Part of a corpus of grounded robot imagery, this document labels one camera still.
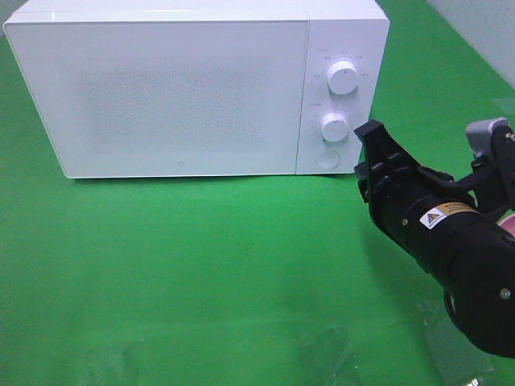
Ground round microwave door button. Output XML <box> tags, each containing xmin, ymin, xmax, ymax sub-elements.
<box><xmin>315</xmin><ymin>150</ymin><xmax>340</xmax><ymax>170</ymax></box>

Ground lower white microwave knob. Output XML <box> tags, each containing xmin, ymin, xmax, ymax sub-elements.
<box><xmin>320</xmin><ymin>113</ymin><xmax>349</xmax><ymax>142</ymax></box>

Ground white microwave knob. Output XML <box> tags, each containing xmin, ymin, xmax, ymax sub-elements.
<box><xmin>320</xmin><ymin>113</ymin><xmax>349</xmax><ymax>142</ymax></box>
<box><xmin>327</xmin><ymin>60</ymin><xmax>359</xmax><ymax>95</ymax></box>

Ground pink round plate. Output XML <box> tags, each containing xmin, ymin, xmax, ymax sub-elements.
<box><xmin>497</xmin><ymin>213</ymin><xmax>515</xmax><ymax>236</ymax></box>

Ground upper white microwave knob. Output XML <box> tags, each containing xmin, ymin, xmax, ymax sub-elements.
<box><xmin>327</xmin><ymin>60</ymin><xmax>359</xmax><ymax>95</ymax></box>

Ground white microwave door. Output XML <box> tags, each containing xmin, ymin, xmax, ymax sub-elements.
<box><xmin>6</xmin><ymin>21</ymin><xmax>307</xmax><ymax>179</ymax></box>

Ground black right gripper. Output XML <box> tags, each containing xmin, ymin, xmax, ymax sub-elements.
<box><xmin>354</xmin><ymin>120</ymin><xmax>474</xmax><ymax>249</ymax></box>

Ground white microwave oven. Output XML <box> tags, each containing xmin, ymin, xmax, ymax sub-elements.
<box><xmin>3</xmin><ymin>1</ymin><xmax>390</xmax><ymax>179</ymax></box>

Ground clear tape patch right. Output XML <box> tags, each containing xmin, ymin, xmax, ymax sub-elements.
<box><xmin>417</xmin><ymin>300</ymin><xmax>496</xmax><ymax>385</ymax></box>

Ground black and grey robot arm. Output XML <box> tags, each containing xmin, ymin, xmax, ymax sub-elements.
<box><xmin>355</xmin><ymin>117</ymin><xmax>514</xmax><ymax>358</ymax></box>

